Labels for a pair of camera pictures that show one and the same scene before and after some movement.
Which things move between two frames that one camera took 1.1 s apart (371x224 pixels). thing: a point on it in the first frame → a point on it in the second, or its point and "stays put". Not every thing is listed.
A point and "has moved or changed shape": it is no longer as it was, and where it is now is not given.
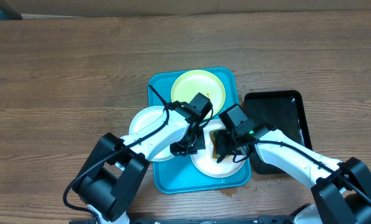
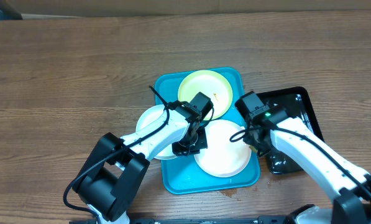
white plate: [203, 161] stays put
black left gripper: [179, 151] stays put
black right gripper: [227, 140] → [253, 142]
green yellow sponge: [215, 155] has moved or changed shape
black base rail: [207, 220] stays put
